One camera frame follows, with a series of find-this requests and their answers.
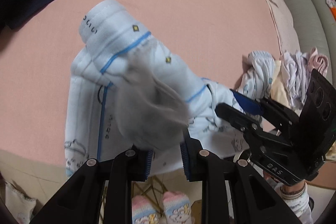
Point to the cream yellow garment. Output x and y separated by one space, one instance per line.
278 92

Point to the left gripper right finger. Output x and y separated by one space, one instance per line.
193 158

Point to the light blue pajama pants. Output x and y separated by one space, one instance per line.
256 83

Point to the beige bed pillow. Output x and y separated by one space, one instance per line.
284 26

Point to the light blue pajama top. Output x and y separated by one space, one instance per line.
128 89

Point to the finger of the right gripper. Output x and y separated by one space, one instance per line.
237 119
249 106

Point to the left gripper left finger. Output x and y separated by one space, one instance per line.
134 164

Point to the lavender white garment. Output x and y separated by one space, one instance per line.
295 77

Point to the gold wire basket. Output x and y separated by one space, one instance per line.
153 189

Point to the grey green padded headboard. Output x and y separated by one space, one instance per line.
314 25

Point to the pink ribbed garment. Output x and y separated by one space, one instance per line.
318 61

